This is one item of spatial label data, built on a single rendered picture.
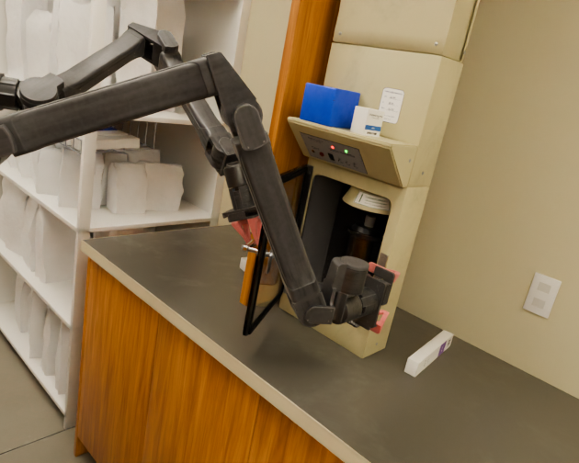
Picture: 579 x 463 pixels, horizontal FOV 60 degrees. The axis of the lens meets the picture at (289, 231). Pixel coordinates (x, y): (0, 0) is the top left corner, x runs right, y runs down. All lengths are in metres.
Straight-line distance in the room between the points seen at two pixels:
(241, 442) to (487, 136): 1.10
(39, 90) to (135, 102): 0.52
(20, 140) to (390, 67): 0.83
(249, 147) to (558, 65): 1.01
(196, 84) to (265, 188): 0.20
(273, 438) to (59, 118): 0.85
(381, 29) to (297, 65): 0.24
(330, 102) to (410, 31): 0.24
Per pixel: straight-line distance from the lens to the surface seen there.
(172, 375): 1.56
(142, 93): 0.78
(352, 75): 1.33
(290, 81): 1.36
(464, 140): 1.63
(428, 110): 1.20
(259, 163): 0.81
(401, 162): 1.16
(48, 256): 2.51
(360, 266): 0.94
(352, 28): 1.35
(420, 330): 1.63
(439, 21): 1.23
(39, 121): 0.80
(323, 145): 1.27
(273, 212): 0.84
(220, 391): 1.38
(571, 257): 1.54
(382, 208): 1.31
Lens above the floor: 1.60
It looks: 17 degrees down
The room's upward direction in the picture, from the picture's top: 11 degrees clockwise
